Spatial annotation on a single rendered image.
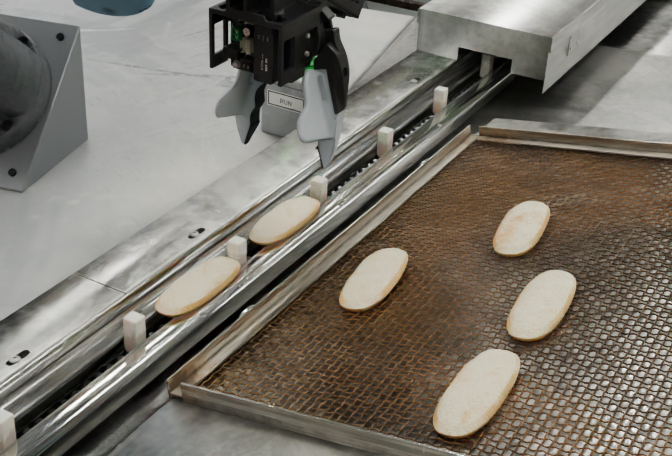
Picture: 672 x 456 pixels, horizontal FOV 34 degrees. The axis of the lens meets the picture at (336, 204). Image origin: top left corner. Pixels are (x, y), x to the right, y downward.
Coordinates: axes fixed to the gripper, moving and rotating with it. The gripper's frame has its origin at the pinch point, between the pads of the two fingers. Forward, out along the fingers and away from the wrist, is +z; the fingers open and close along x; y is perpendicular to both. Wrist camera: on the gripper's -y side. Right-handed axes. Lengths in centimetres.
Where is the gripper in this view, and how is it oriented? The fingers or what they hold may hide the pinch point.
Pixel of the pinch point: (289, 141)
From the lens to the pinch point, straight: 97.9
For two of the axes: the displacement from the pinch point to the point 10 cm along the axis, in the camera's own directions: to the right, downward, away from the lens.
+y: -5.0, 4.0, -7.7
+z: -0.4, 8.7, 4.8
